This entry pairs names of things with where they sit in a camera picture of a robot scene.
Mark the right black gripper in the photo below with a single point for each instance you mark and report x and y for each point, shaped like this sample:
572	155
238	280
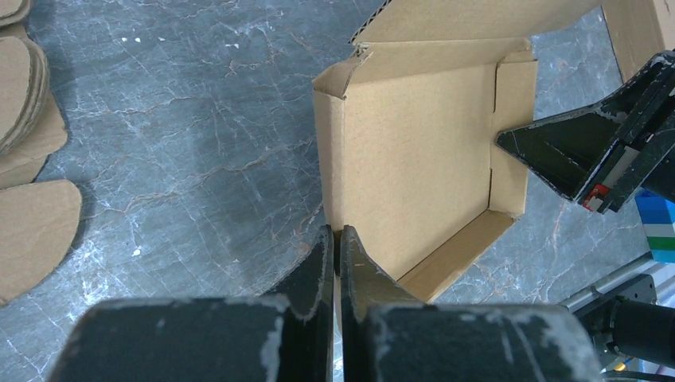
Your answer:
605	152

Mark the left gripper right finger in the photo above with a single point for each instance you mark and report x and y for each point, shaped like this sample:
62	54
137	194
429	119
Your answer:
390	335

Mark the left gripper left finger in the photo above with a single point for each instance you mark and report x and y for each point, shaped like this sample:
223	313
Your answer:
285	334

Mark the cardboard box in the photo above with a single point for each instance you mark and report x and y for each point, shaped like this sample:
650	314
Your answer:
406	131

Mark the blue green stacked bricks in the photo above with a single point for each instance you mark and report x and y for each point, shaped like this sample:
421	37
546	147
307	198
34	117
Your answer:
657	217

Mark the stack of flat cardboard blanks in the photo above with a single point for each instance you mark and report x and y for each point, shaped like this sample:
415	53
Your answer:
39	220

